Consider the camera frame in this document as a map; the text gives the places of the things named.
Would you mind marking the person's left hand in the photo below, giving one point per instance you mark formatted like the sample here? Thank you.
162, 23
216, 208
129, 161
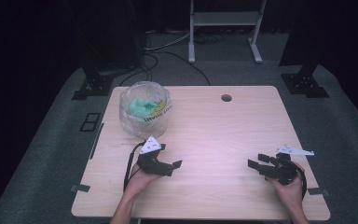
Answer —
138, 180

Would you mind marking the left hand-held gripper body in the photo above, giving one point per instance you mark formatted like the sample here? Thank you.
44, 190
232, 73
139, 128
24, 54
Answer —
150, 163

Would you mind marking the white metal stand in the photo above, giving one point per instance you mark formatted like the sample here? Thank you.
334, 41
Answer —
225, 18

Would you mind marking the person's right hand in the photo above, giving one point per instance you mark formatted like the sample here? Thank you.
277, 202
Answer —
292, 193

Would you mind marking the clear plastic bag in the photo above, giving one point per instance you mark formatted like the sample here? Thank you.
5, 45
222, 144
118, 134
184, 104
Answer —
155, 89

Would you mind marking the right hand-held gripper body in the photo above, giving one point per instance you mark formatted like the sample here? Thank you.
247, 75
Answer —
282, 171

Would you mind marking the grey tape piece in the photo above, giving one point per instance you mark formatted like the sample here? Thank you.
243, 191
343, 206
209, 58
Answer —
80, 188
318, 191

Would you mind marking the crumpled green plastic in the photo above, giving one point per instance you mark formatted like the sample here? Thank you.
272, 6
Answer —
141, 107

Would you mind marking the black stand base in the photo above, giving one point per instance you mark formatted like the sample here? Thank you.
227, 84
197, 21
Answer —
93, 84
304, 83

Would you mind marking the clear plastic container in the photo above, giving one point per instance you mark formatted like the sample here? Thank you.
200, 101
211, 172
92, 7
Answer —
143, 132

